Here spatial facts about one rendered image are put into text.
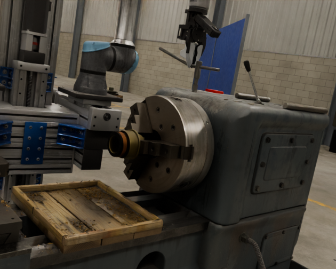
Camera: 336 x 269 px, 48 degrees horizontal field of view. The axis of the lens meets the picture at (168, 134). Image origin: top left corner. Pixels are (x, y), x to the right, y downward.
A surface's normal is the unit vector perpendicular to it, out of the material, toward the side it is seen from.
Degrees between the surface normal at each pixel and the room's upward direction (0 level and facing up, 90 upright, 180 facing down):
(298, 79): 90
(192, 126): 56
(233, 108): 49
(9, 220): 0
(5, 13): 90
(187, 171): 106
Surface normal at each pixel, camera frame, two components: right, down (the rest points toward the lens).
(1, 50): 0.57, 0.23
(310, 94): -0.72, 0.00
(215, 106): -0.53, -0.55
